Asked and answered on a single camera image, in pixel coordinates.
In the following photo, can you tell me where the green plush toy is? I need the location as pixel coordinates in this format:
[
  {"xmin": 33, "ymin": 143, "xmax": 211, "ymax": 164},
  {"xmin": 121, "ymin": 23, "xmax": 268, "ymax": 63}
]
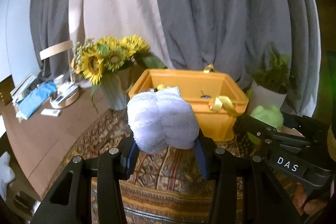
[{"xmin": 250, "ymin": 105, "xmax": 284, "ymax": 131}]

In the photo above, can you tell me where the green potted plant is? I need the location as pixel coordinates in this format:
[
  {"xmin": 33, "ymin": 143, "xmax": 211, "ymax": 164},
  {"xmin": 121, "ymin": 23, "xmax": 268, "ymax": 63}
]
[{"xmin": 250, "ymin": 46, "xmax": 301, "ymax": 100}]

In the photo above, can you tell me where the person's hand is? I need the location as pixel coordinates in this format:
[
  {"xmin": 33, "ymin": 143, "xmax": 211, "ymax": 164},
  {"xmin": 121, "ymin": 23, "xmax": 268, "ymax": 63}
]
[{"xmin": 293, "ymin": 182, "xmax": 327, "ymax": 215}]

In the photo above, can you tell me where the dark grey curtain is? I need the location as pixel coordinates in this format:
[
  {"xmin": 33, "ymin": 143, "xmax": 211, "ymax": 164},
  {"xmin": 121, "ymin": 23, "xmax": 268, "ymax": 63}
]
[{"xmin": 30, "ymin": 0, "xmax": 321, "ymax": 116}]

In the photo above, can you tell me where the sunflower bouquet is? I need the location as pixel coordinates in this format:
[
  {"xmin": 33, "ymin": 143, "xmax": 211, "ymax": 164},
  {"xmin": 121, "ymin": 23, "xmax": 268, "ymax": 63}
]
[{"xmin": 71, "ymin": 35, "xmax": 166, "ymax": 96}]

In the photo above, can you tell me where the orange plastic storage crate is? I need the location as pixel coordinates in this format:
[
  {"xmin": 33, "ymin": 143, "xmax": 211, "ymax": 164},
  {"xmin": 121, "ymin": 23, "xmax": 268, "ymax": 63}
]
[{"xmin": 129, "ymin": 69, "xmax": 248, "ymax": 142}]

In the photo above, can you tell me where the beige curtain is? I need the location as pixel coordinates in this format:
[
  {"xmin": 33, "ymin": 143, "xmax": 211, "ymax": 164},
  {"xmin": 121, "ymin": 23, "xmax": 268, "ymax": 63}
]
[{"xmin": 68, "ymin": 0, "xmax": 173, "ymax": 69}]

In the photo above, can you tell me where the white ribbed plant pot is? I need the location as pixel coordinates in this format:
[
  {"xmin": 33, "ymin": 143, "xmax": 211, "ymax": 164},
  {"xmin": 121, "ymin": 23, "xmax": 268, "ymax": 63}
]
[{"xmin": 247, "ymin": 81, "xmax": 286, "ymax": 114}]

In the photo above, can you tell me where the white remote control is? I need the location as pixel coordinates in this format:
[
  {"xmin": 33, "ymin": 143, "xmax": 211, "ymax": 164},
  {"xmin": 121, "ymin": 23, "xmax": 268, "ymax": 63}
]
[{"xmin": 41, "ymin": 109, "xmax": 61, "ymax": 117}]

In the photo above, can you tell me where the white crumpled cloth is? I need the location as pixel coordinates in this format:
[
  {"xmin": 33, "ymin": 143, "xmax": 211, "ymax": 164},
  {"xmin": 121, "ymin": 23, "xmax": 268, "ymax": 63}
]
[{"xmin": 0, "ymin": 152, "xmax": 15, "ymax": 201}]

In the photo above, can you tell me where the blue cloth bag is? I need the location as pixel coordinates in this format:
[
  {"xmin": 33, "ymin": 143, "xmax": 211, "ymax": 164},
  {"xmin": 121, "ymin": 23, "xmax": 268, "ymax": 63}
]
[{"xmin": 16, "ymin": 82, "xmax": 58, "ymax": 120}]

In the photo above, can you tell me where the patterned oriental rug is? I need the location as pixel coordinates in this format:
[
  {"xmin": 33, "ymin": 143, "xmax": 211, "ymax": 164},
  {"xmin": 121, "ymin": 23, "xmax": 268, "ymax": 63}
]
[{"xmin": 50, "ymin": 110, "xmax": 214, "ymax": 223}]

